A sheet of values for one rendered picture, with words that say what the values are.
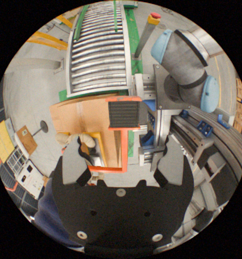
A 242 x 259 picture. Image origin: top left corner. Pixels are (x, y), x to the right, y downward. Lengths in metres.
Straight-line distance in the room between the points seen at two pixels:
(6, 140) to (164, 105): 7.69
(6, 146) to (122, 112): 7.51
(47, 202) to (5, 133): 7.26
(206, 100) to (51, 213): 0.55
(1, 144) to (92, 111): 7.35
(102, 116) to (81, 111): 0.14
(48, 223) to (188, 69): 0.57
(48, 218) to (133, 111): 0.45
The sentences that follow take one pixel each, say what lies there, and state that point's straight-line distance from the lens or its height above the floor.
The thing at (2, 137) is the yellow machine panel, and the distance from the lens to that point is 7.51.
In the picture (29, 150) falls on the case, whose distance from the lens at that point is 2.15.
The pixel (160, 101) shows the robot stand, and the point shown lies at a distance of 0.40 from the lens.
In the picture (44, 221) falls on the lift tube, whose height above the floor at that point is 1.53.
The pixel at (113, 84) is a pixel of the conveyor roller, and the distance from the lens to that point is 0.86.
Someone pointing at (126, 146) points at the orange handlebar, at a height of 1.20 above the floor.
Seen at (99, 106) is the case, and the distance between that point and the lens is 0.49.
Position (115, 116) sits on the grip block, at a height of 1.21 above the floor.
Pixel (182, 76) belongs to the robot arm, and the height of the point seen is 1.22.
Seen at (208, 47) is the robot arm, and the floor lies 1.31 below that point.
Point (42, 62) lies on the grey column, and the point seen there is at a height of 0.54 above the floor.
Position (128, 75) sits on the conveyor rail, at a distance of 0.82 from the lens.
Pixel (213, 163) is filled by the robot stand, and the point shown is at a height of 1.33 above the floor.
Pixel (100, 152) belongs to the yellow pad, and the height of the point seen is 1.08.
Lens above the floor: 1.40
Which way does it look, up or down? 62 degrees down
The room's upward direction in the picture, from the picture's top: 176 degrees counter-clockwise
